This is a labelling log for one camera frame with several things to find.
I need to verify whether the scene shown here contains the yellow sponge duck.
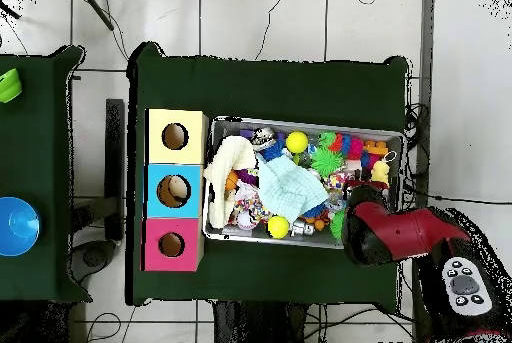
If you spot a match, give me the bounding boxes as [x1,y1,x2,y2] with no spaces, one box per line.
[369,150,398,186]

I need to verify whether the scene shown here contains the light blue knit cloth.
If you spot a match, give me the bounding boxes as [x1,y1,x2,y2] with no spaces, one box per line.
[255,154,330,224]

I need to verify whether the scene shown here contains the cream knit cloth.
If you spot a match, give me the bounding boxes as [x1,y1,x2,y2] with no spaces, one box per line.
[202,135,258,230]

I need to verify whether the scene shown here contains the clear mesh bin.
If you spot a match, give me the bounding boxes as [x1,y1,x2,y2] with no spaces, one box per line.
[202,115,406,254]

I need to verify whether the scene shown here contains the wooden box with three holes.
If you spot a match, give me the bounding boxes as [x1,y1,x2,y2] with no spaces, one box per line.
[140,108,210,273]

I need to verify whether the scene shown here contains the rainbow spiky caterpillar toy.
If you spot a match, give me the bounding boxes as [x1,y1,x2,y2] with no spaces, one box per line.
[318,130,381,170]

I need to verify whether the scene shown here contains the plain green spiky ball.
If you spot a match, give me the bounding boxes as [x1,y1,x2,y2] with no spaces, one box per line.
[310,146,345,179]

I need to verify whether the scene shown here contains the green spiky eyed ball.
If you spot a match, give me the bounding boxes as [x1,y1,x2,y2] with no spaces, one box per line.
[328,210,346,240]

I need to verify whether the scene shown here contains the yellow ball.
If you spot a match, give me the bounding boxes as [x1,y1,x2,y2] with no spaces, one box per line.
[266,215,291,240]
[285,130,310,155]

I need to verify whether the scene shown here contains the orange toy basketball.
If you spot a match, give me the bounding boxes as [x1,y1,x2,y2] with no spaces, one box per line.
[224,170,240,193]

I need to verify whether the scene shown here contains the dark green table cloth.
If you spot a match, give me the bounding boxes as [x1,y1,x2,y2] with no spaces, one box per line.
[125,41,410,307]

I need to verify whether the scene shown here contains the black upright panel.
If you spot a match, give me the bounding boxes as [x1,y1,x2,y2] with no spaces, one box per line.
[104,98,126,242]

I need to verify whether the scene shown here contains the grey round base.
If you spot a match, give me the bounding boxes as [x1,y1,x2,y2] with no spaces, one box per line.
[69,238,118,284]

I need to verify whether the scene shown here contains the black tripod leg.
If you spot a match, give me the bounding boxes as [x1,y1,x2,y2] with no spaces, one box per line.
[0,0,21,21]
[75,0,116,32]

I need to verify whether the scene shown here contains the green covered side table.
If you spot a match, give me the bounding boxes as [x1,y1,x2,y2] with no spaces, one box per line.
[0,45,93,305]

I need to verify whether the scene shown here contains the blue bowl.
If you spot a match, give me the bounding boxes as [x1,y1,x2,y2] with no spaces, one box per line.
[0,196,42,257]

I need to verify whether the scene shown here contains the green cup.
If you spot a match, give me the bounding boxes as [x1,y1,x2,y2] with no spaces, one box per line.
[0,67,24,104]

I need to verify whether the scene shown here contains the black cable bundle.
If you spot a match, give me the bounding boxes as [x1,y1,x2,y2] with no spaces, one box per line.
[403,101,431,178]

